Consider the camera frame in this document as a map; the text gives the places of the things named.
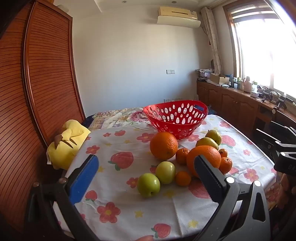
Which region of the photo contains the large orange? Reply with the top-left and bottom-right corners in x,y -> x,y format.
150,132 -> 179,160
186,146 -> 222,178

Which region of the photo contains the patterned curtain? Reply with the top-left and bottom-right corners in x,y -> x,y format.
201,7 -> 223,75

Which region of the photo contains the strawberry print white cloth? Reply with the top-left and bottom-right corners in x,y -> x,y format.
53,115 -> 277,241

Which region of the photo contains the cardboard box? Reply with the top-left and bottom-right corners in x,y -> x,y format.
210,73 -> 230,85

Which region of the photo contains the yellow plush toy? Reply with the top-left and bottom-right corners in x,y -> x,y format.
46,120 -> 91,170

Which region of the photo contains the wooden cabinet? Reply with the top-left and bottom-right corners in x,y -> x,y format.
196,79 -> 296,139

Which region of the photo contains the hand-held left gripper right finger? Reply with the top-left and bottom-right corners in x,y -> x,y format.
194,155 -> 271,241

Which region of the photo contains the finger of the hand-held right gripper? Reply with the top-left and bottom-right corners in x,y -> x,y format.
254,128 -> 296,153
269,120 -> 296,139

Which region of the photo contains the green apple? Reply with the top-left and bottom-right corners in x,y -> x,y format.
138,173 -> 161,198
196,137 -> 219,151
205,130 -> 222,145
155,161 -> 176,184

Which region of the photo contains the pink bottle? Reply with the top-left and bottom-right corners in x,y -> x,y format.
243,76 -> 252,93

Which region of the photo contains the window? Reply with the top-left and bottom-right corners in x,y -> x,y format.
223,0 -> 296,99

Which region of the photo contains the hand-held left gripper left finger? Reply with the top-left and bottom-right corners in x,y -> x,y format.
24,154 -> 100,241

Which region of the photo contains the pile of folded cloth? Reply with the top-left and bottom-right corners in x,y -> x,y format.
195,69 -> 215,80

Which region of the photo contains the red perforated plastic basket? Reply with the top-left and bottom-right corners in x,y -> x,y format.
143,100 -> 208,140

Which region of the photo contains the wooden slatted wardrobe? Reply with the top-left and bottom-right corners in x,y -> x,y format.
0,0 -> 86,232

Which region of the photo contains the wall air conditioner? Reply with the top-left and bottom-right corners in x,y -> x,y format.
157,6 -> 201,29

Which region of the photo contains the floral quilt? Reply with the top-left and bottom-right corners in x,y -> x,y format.
84,107 -> 216,130

